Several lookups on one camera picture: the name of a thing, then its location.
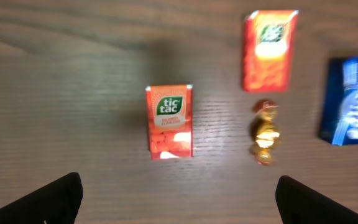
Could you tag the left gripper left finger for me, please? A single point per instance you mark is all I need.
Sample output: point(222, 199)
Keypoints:
point(47, 203)

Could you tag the orange candy box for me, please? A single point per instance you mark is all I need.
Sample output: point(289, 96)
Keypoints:
point(169, 124)
point(269, 62)

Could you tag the gold candy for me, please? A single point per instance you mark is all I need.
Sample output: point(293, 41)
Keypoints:
point(265, 133)

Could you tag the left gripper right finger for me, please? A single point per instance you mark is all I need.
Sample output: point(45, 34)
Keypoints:
point(309, 205)

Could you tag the blue candy pack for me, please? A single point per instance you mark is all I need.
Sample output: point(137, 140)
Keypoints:
point(350, 102)

